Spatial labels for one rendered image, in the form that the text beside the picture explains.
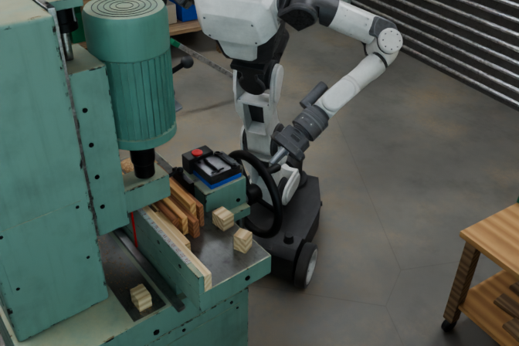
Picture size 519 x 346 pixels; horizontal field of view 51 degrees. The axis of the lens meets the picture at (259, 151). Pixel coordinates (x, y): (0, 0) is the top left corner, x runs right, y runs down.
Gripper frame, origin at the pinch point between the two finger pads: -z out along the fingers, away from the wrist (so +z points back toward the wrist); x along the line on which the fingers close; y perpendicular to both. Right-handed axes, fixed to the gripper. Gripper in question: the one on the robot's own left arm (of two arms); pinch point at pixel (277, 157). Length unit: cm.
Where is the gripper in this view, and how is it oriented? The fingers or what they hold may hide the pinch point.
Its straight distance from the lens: 164.2
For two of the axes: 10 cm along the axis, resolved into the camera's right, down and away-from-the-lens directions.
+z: 6.9, -7.0, 1.7
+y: -1.5, -3.7, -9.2
